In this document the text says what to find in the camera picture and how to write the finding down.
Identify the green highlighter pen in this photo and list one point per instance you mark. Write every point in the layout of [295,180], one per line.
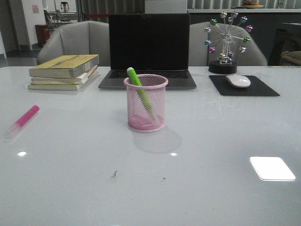
[141,92]

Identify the pink highlighter pen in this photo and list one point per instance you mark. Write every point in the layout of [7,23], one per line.
[14,128]

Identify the pink mesh pen holder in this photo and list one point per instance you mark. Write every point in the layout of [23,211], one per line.
[138,117]

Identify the grey open laptop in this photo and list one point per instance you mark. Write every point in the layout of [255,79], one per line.
[151,44]

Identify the bottom book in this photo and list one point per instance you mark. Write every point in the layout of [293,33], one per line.
[55,86]

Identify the grey chair right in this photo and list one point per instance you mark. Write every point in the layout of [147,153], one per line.
[244,54]

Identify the grey chair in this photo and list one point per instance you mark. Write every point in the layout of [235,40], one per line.
[244,54]
[88,37]

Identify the white computer mouse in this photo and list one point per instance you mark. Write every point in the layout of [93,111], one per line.
[238,81]

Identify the top yellow book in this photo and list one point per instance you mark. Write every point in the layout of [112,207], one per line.
[66,66]

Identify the grey chair left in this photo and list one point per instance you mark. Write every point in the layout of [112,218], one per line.
[88,37]

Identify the black mouse pad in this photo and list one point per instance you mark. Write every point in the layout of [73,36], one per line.
[257,87]

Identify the ferris wheel desk ornament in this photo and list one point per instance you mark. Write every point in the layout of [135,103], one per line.
[224,63]

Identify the middle book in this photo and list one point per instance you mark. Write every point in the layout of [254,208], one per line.
[78,80]

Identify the red trash bin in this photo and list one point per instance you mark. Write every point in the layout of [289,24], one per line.
[43,34]

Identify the fruit bowl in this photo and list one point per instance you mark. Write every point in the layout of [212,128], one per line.
[249,4]

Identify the beige sofa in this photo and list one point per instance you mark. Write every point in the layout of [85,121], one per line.
[291,58]

